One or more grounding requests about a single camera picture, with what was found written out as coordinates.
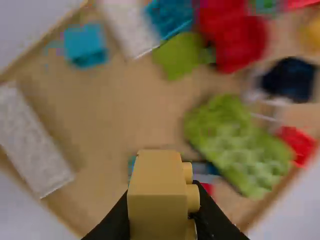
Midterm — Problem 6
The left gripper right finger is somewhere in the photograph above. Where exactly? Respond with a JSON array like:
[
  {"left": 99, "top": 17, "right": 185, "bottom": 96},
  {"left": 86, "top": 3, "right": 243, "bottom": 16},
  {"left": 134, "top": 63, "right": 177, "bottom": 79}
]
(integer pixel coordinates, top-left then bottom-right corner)
[{"left": 187, "top": 179, "right": 249, "bottom": 240}]

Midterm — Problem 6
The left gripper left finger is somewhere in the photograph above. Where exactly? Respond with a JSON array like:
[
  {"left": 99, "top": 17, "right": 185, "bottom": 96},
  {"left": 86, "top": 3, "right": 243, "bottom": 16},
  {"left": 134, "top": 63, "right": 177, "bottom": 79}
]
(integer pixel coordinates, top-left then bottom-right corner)
[{"left": 81, "top": 189, "right": 131, "bottom": 240}]

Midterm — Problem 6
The pale yellow toy brick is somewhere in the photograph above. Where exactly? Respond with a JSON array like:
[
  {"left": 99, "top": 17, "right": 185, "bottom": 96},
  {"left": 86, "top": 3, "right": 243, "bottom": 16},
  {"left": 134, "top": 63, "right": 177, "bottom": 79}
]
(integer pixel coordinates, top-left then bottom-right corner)
[{"left": 126, "top": 149, "right": 202, "bottom": 240}]

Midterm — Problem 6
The flat green toy brick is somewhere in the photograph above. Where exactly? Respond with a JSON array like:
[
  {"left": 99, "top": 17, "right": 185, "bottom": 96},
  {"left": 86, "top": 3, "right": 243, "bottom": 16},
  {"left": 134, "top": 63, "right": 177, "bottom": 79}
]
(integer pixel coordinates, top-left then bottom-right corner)
[{"left": 183, "top": 93, "right": 295, "bottom": 200}]

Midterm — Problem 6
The small red toy brick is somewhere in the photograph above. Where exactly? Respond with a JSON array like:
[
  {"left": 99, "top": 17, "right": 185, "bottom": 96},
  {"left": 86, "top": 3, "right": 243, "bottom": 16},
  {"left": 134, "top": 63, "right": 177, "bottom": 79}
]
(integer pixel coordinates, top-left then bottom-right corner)
[{"left": 274, "top": 125, "right": 319, "bottom": 169}]

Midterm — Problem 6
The long white toy brick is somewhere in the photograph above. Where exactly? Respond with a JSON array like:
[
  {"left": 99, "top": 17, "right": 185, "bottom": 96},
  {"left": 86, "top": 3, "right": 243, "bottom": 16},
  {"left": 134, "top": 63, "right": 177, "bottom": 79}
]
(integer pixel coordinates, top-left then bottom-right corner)
[{"left": 0, "top": 81, "right": 76, "bottom": 200}]

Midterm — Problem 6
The tan tray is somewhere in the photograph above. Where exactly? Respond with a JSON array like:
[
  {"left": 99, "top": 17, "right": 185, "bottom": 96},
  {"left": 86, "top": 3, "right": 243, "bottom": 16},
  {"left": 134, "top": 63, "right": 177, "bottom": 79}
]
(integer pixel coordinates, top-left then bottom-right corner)
[{"left": 0, "top": 0, "right": 320, "bottom": 238}]

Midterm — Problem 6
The small green toy brick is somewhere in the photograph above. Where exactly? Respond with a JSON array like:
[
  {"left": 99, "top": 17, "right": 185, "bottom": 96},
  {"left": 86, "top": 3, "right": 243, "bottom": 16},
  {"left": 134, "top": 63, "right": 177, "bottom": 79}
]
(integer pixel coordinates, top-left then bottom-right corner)
[{"left": 151, "top": 32, "right": 216, "bottom": 81}]

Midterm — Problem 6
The large red toy brick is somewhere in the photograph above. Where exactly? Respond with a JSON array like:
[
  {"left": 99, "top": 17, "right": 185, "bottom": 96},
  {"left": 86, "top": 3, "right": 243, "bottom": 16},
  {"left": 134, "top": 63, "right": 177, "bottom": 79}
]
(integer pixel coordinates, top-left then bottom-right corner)
[{"left": 197, "top": 7, "right": 269, "bottom": 75}]

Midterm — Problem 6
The short white toy brick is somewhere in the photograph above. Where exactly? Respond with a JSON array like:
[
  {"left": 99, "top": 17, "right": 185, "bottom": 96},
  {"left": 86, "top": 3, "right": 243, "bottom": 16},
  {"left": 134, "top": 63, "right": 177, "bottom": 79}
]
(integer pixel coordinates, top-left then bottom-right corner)
[{"left": 99, "top": 0, "right": 161, "bottom": 60}]

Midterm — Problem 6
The teal toy brick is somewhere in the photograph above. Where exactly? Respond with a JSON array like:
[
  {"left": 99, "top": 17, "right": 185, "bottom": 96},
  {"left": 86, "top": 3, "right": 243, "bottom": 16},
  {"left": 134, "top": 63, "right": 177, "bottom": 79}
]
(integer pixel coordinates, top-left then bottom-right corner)
[{"left": 143, "top": 0, "right": 195, "bottom": 41}]

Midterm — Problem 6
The orange-yellow toy brick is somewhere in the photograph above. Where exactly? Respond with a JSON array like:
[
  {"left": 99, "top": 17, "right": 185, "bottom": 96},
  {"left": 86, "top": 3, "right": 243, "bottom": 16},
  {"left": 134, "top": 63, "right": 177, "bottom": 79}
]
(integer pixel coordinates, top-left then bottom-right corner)
[{"left": 299, "top": 17, "right": 320, "bottom": 54}]

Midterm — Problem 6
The pink-red toy brick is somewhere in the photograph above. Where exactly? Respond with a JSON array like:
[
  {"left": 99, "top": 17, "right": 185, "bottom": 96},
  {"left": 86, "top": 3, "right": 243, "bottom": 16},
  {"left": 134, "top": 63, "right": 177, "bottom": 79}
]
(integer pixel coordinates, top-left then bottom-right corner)
[{"left": 286, "top": 0, "right": 320, "bottom": 11}]

